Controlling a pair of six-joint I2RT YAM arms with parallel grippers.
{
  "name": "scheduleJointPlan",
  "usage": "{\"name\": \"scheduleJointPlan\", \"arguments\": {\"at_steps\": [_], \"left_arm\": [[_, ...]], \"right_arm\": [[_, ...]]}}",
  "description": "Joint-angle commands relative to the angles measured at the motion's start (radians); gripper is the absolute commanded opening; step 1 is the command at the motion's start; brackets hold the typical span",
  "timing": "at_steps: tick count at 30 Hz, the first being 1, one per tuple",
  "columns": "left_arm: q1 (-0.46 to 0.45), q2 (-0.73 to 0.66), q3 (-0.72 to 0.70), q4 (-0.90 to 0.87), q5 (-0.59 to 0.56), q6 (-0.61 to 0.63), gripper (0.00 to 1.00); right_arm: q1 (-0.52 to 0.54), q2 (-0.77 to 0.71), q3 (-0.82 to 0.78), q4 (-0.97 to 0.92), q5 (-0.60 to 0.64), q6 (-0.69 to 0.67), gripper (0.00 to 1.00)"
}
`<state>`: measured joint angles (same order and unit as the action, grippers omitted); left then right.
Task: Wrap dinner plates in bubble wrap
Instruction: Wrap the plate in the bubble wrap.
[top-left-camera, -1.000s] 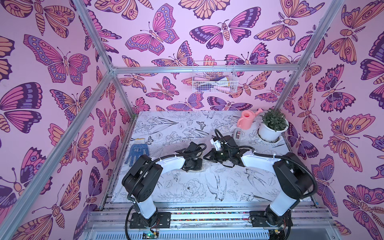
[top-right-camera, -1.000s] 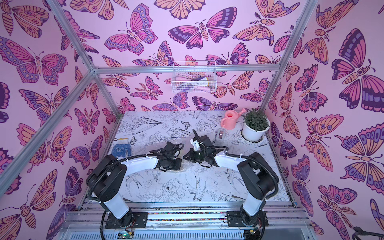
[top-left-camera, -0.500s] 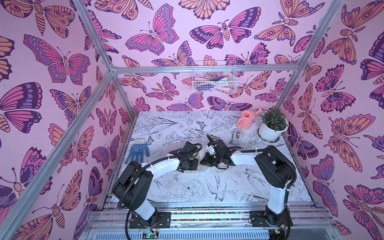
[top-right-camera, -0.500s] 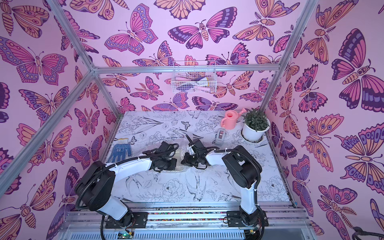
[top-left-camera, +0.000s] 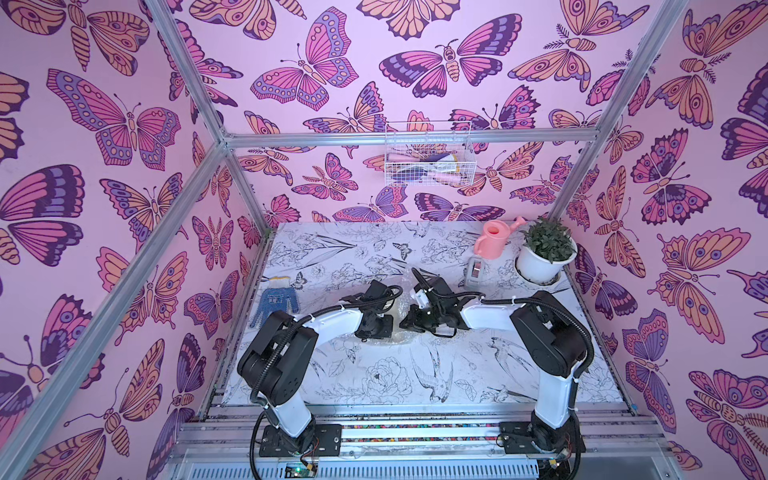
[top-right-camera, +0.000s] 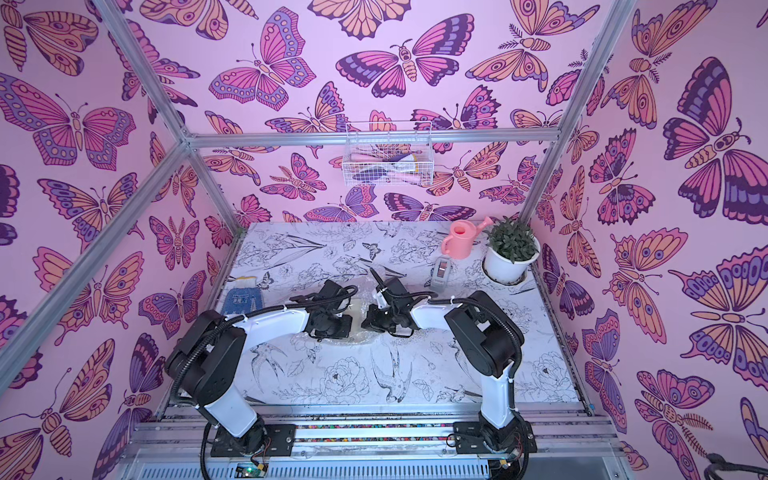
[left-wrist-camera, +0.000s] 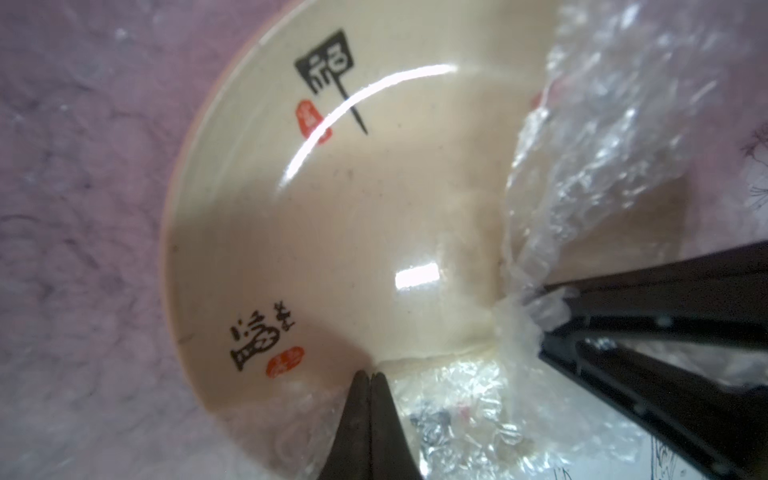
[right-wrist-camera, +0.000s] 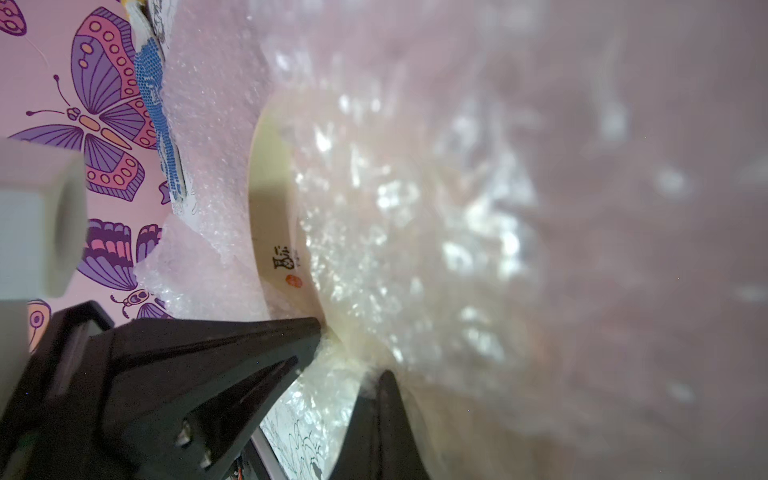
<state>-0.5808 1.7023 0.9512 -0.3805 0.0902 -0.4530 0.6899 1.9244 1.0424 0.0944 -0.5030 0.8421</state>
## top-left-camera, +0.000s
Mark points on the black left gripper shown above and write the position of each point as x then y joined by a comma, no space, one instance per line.
386,333

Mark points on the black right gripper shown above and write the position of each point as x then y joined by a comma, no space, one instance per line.
417,318

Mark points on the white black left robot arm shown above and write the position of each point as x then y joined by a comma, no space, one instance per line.
276,361

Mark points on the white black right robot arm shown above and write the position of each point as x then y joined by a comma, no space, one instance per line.
559,345

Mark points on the pink watering can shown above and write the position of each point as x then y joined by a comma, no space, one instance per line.
495,234

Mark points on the blue dotted work glove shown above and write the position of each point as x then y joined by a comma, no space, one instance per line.
276,294

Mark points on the potted green plant white pot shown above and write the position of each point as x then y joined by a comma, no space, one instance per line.
548,247

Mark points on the green circuit board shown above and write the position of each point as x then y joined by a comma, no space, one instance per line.
300,471

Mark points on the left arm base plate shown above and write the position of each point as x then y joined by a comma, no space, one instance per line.
319,440

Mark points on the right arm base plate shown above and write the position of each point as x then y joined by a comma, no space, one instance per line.
535,438

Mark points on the white wire wall basket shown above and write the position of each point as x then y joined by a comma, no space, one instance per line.
417,152

